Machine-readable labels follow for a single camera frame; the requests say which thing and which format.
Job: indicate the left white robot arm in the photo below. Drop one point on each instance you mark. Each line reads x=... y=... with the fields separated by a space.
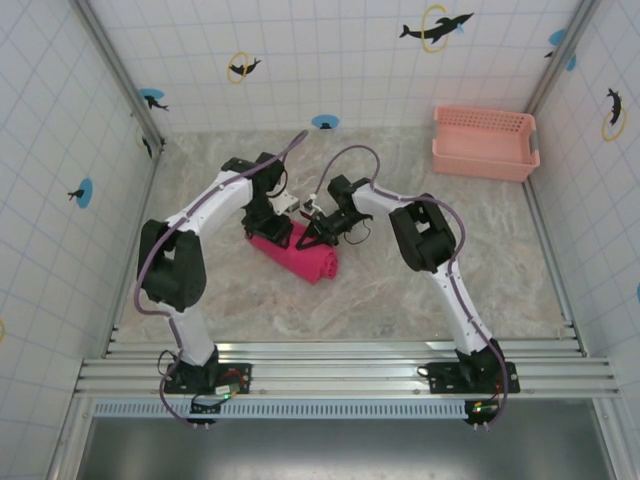
x=215 y=200

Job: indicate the blue oval fish sticker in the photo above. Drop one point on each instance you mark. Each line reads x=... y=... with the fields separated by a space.
x=325 y=121

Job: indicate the pink plastic basket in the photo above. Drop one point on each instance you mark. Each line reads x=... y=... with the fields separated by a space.
x=480 y=150

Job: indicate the blue circle shark sticker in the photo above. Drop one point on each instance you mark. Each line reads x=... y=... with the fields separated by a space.
x=150 y=95

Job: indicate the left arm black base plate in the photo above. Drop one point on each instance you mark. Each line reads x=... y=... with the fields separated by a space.
x=240 y=375

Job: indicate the left aluminium corner post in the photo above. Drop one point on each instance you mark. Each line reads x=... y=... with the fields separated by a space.
x=107 y=45

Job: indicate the aluminium corner post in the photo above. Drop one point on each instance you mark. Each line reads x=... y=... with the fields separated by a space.
x=565 y=50
x=107 y=45

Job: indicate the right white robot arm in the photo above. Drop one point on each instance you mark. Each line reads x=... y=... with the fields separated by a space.
x=460 y=305

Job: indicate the aluminium rail frame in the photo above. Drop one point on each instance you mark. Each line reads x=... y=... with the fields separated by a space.
x=325 y=372

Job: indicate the blue patch corner sticker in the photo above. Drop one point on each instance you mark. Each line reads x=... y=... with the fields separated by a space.
x=557 y=37

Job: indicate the pink towel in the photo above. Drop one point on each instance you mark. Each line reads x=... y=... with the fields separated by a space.
x=310 y=260

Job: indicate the right aluminium corner post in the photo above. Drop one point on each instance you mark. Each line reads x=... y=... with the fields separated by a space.
x=565 y=50

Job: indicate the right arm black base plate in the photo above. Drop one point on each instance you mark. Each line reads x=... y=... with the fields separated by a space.
x=442 y=375

